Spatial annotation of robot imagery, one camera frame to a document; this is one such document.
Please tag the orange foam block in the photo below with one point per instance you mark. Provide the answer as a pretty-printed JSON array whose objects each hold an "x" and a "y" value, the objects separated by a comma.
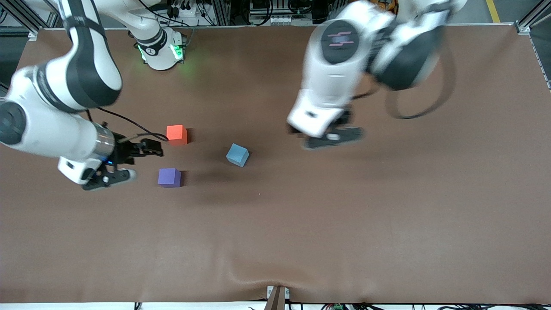
[{"x": 176, "y": 133}]

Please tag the light blue foam block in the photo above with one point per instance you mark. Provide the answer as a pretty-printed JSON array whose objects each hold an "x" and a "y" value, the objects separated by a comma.
[{"x": 237, "y": 155}]

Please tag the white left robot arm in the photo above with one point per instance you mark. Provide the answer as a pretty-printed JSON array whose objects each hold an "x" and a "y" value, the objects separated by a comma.
[{"x": 335, "y": 73}]

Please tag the purple foam block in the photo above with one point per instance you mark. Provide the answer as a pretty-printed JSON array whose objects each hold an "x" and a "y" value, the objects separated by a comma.
[{"x": 168, "y": 177}]

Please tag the white bracket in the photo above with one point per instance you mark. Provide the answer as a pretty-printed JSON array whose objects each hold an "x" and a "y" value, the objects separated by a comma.
[{"x": 287, "y": 293}]

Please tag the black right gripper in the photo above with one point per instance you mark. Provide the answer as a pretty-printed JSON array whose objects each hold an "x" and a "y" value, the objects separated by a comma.
[{"x": 126, "y": 152}]

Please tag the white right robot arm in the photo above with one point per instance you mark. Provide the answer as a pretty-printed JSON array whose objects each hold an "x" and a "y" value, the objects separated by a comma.
[{"x": 51, "y": 125}]

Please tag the white terminal block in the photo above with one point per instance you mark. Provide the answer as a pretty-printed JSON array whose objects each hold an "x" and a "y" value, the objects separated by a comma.
[{"x": 284, "y": 20}]

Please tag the orange mesh bag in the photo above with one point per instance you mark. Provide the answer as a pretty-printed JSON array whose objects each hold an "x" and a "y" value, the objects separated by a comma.
[{"x": 387, "y": 3}]

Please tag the white power strip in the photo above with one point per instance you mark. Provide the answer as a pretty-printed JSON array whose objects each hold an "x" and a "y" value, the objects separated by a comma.
[{"x": 189, "y": 10}]

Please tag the brown table mat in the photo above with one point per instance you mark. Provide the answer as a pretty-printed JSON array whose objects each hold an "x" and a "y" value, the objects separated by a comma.
[{"x": 275, "y": 224}]

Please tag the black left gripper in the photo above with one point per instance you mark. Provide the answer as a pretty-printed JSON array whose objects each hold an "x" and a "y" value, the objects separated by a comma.
[{"x": 343, "y": 119}]

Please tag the aluminium frame post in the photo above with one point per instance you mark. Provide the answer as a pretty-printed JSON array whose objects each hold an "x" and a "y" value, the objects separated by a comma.
[
  {"x": 531, "y": 19},
  {"x": 34, "y": 21}
]

